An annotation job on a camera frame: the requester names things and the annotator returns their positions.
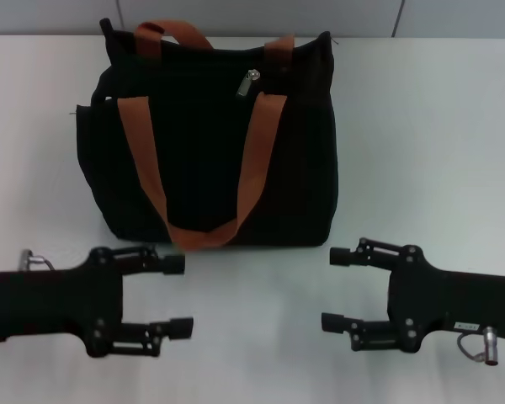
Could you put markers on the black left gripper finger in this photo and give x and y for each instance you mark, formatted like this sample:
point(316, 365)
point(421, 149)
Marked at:
point(179, 328)
point(172, 264)

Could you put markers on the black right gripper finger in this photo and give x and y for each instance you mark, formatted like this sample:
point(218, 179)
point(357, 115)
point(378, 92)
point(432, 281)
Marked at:
point(341, 256)
point(334, 322)

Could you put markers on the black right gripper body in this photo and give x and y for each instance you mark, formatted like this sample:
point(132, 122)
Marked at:
point(446, 301)

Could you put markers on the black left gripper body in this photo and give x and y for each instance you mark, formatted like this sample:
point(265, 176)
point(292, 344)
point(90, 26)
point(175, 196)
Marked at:
point(54, 303)

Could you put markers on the silver zipper pull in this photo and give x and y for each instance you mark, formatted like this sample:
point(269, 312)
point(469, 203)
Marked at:
point(246, 86)

